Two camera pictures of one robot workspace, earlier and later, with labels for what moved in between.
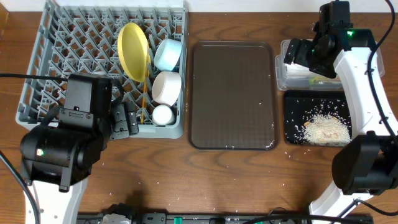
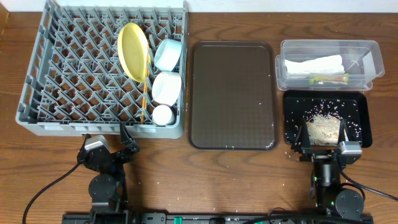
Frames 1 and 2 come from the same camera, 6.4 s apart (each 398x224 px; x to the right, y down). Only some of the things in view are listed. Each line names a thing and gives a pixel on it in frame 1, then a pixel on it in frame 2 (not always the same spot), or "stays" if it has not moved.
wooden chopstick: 145,83 stays
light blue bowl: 167,53 stays
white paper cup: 163,115 stays
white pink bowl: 166,87 stays
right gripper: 303,45 to 316,157
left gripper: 127,118 to 128,145
